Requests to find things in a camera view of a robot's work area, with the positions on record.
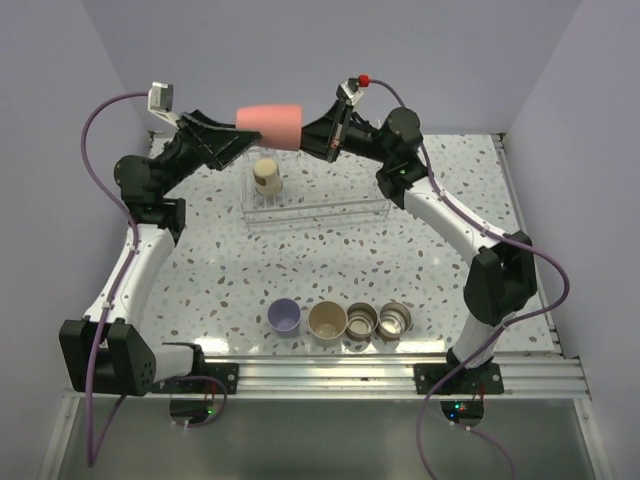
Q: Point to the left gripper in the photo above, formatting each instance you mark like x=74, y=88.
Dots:
x=223, y=144

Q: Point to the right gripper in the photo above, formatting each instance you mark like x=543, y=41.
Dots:
x=327, y=136

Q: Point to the red plastic cup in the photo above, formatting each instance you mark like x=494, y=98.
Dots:
x=280, y=125

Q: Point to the cream brown metal cup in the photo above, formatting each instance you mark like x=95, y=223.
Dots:
x=267, y=178

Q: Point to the beige plastic cup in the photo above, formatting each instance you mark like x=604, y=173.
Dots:
x=327, y=322

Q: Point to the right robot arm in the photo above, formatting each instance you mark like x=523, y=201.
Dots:
x=501, y=277

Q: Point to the purple plastic cup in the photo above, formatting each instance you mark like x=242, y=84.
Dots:
x=284, y=317

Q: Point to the cream metal cup middle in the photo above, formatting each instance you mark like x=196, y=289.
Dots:
x=362, y=321

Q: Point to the cream metal cup right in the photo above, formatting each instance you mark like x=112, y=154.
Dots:
x=394, y=320

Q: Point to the left round controller board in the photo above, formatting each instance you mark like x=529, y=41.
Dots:
x=189, y=412

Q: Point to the round controller board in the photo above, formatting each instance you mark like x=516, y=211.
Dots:
x=464, y=412
x=189, y=412

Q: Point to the right round controller board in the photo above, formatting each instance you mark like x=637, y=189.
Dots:
x=464, y=412

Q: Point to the clear wire dish rack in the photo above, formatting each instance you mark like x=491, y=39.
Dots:
x=314, y=194

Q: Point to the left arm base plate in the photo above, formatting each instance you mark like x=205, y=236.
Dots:
x=217, y=378

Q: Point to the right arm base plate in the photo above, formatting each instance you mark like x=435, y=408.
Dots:
x=445, y=379

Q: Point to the aluminium front rail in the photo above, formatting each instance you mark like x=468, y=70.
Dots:
x=395, y=377

